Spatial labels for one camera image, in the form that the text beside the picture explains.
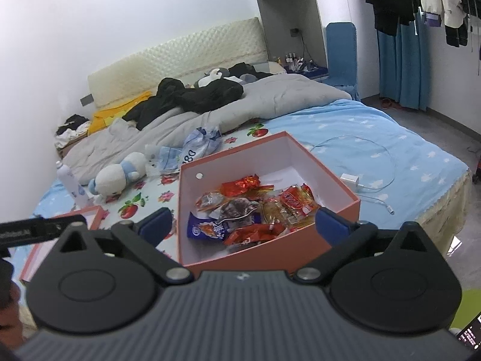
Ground blue snack packet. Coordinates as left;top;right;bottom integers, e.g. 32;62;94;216
187;212;235;242

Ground grey and white plush toy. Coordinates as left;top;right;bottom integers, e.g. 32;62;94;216
193;68;234;87

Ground pink cardboard box lid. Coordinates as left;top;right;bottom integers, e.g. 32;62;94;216
20;205;108;282

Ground blue curtain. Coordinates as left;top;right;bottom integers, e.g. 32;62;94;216
377;11;438;112

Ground white charging cable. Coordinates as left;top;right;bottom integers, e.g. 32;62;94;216
306;135;397;216

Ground pink cardboard box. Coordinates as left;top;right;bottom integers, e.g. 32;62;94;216
176;131;362;279

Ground grey wardrobe cabinet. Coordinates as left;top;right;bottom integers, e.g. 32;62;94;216
248;0;352;64

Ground blue bed sheet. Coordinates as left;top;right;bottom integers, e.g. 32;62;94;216
34;98;470;234

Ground dark brown snack packet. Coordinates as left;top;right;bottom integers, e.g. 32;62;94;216
217;199;261;230

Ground hanging black garment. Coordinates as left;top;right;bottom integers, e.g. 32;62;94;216
363;0;419;34

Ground person's left forearm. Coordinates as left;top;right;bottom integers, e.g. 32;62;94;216
0;282;24;347

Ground grey quilt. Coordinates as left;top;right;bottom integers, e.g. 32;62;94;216
62;73;352;185

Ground white spray bottle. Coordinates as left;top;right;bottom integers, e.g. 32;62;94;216
56;161;89;207

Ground crumpled plastic bag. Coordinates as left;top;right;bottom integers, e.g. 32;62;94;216
145;126;222;175

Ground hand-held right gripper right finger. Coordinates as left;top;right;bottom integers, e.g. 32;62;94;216
292;208;431;284

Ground cream padded headboard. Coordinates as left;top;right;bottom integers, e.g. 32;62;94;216
87;17;269;108

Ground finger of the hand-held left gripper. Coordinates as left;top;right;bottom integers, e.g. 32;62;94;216
32;214;88;224

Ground black clothes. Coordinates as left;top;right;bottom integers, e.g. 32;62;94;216
126;77;245;130

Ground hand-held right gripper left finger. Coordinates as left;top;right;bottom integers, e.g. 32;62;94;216
56;208;192;285

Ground blue chair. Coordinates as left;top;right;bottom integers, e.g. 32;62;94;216
325;22;357;93

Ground floral fruit-print cloth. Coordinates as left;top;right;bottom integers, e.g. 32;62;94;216
77;122;271;262

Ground cluttered bedside table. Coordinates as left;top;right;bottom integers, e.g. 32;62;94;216
276;54;329;81

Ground white and blue plush toy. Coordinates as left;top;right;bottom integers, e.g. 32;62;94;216
88;152;147;196

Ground white charger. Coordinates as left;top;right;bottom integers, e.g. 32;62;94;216
340;173;362;189

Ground yellow blanket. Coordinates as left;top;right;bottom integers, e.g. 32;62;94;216
88;92;151;134

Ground pile of clothes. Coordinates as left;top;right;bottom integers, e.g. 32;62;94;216
54;115;91;147

